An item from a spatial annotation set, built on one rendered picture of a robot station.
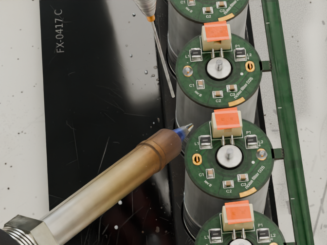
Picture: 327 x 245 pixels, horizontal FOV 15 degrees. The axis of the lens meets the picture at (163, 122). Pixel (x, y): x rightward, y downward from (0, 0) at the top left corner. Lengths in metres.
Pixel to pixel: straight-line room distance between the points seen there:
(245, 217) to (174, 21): 0.07
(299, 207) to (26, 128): 0.12
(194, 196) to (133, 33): 0.09
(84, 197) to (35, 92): 0.14
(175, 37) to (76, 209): 0.11
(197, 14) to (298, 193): 0.06
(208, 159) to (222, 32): 0.04
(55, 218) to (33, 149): 0.13
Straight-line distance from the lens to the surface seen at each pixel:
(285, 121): 0.35
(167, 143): 0.31
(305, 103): 0.43
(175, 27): 0.38
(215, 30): 0.36
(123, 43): 0.42
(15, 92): 0.43
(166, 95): 0.40
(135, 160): 0.30
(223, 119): 0.34
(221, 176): 0.34
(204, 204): 0.35
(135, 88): 0.41
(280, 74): 0.36
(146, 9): 0.30
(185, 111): 0.37
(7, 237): 0.27
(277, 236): 0.34
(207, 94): 0.35
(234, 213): 0.33
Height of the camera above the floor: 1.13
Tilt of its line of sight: 64 degrees down
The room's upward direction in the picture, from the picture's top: straight up
